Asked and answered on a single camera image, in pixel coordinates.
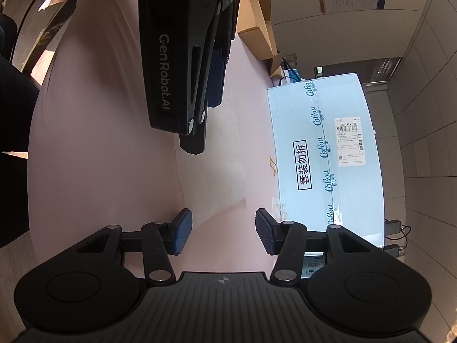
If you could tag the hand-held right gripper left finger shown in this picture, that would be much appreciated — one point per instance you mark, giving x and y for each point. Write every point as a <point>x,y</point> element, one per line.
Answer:
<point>182,232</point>

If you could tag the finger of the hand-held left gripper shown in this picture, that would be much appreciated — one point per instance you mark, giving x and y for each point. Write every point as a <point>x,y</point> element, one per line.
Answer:
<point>195,132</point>
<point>216,78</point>

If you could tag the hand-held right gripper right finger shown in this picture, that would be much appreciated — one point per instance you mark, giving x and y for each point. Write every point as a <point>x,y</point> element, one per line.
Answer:
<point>264,230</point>

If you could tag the white translucent paper sheet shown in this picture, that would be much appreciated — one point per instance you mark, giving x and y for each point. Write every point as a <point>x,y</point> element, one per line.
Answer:
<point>221,178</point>

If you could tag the clear bag of rubber bands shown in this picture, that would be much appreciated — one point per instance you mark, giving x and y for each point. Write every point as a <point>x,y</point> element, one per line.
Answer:
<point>280,210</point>

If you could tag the white labelled packet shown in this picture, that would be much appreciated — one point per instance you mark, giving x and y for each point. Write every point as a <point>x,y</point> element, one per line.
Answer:
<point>314,266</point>

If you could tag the yellow rubber band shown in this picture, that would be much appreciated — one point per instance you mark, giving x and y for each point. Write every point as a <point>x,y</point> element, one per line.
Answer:
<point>273,167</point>

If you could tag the large brown cardboard box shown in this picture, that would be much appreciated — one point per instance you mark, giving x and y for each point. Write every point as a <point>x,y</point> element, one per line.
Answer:
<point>255,25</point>

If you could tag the light blue cardboard box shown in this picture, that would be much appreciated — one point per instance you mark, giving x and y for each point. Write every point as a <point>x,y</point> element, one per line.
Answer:
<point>321,193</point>

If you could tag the black power adapter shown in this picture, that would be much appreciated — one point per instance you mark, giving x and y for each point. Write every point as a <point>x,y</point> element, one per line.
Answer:
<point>392,250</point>
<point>392,227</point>

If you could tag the person's dark clothing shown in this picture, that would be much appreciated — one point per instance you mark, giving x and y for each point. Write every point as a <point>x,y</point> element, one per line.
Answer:
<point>14,150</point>

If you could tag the grey wall vent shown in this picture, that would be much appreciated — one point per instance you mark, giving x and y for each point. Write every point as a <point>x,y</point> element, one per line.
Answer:
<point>385,69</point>

